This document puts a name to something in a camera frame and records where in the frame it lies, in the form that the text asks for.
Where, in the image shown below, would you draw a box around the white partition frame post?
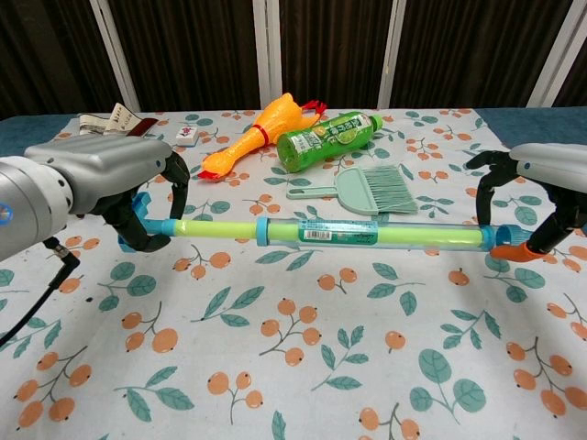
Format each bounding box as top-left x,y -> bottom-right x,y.
379,0 -> 404,110
252,0 -> 282,111
88,0 -> 141,114
526,0 -> 587,109

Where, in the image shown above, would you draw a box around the small green hand brush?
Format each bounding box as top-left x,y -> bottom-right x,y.
364,164 -> 419,216

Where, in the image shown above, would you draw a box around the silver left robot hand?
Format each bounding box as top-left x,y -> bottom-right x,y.
25,137 -> 192,253

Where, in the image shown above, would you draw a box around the orange rubber chicken toy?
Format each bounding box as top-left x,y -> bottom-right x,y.
197,92 -> 328,182

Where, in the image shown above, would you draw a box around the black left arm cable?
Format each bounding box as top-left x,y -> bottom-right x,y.
0,236 -> 82,349

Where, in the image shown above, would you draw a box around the white mahjong tile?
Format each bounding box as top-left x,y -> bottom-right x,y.
174,124 -> 198,147

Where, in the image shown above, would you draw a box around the green plastic drink bottle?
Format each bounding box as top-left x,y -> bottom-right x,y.
276,110 -> 384,174

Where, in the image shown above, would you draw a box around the paper folding fan dark ribs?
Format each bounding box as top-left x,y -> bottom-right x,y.
77,101 -> 160,138

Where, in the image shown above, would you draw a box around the floral orange fruit tablecloth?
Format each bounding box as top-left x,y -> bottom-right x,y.
0,107 -> 587,440

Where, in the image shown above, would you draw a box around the blue and green water pump toy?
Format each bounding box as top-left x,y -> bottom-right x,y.
117,192 -> 528,256

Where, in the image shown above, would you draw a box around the small green dustpan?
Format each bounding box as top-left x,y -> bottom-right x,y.
286,165 -> 382,216

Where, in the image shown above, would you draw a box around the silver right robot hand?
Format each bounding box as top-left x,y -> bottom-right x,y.
465,142 -> 587,263

